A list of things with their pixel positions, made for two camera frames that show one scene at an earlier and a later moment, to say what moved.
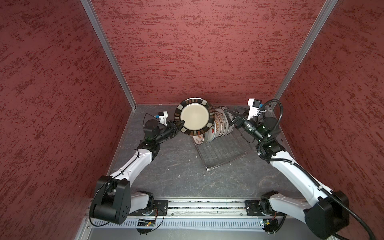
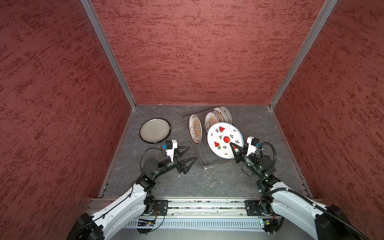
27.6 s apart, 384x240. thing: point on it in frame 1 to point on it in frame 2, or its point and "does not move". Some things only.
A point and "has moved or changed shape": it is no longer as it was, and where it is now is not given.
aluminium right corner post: [328, 7] does not move
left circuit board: [146, 222] does not move
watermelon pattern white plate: [210, 135] has moved or changed shape
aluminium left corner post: [95, 19] does not move
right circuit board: [270, 224] does not move
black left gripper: [173, 127] to [180, 168]
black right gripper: [236, 116] to [240, 155]
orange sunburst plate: [219, 124] to [211, 118]
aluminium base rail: [196, 214] does not move
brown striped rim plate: [198, 114] has moved or changed shape
